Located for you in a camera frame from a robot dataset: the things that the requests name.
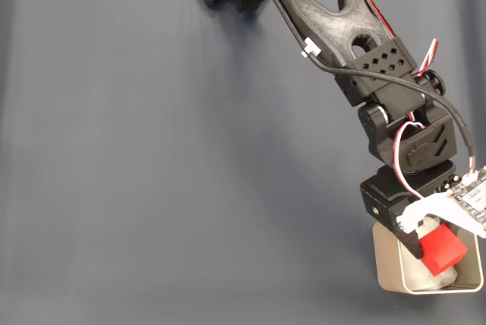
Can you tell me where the crumpled white paper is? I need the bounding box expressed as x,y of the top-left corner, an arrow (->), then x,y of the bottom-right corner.
400,215 -> 459,292

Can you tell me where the red white black arm cable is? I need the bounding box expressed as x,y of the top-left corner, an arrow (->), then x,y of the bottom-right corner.
342,0 -> 440,80

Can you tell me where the red cube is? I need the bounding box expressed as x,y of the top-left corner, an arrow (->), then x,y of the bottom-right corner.
418,225 -> 469,276

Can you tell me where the white cable clip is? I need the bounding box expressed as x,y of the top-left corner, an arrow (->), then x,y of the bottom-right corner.
301,38 -> 320,59

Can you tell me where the white red gripper servo cable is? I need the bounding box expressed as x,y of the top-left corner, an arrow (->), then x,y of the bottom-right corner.
393,121 -> 428,201

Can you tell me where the beige box with white rim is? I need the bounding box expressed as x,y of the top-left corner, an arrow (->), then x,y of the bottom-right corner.
371,222 -> 485,295

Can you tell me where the camera board on white mount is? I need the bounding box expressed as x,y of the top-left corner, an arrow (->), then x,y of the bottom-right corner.
396,165 -> 486,238

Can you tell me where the black camera cable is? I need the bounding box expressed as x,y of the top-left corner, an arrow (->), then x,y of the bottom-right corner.
242,0 -> 479,184

